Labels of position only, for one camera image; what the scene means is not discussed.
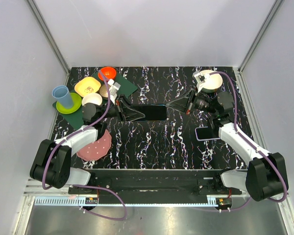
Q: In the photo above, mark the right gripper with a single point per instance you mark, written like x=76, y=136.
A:
x=184, y=103

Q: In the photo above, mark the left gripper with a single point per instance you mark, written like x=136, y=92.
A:
x=120, y=110

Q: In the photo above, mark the black phone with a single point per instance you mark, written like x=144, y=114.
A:
x=152, y=112

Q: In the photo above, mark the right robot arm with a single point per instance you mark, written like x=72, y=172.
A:
x=266, y=174

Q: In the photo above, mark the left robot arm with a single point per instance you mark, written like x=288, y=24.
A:
x=52, y=163

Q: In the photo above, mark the phone in lilac case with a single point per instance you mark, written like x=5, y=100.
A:
x=205, y=134

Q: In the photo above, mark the dark green mat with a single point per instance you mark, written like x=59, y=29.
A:
x=75, y=119

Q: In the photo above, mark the bronze metal bowl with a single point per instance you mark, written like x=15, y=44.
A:
x=103, y=91

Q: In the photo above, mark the large white bowl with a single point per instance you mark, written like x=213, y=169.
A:
x=214, y=82

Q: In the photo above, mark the small white bowl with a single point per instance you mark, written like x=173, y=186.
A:
x=93, y=98

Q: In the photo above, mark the red bowl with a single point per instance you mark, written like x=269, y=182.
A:
x=108, y=72

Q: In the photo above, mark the yellow square plate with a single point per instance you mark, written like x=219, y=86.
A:
x=87, y=85

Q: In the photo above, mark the pink dotted plate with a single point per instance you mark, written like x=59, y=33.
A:
x=96, y=150

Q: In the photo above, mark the lime green plate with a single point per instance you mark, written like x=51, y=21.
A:
x=77, y=100

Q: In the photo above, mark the blue cup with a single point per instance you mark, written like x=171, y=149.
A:
x=63, y=96

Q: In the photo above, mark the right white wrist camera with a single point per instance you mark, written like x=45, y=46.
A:
x=200, y=79

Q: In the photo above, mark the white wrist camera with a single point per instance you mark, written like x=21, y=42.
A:
x=113, y=89
x=200, y=79

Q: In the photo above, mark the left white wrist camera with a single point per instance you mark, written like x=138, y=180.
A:
x=113, y=89

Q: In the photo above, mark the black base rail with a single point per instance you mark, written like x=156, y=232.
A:
x=155, y=187

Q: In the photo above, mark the left aluminium frame post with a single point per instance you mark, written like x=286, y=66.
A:
x=48, y=35

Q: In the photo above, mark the aluminium frame post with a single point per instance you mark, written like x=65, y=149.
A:
x=260, y=34
x=48, y=35

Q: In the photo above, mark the right aluminium frame post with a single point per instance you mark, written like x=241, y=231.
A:
x=260, y=34

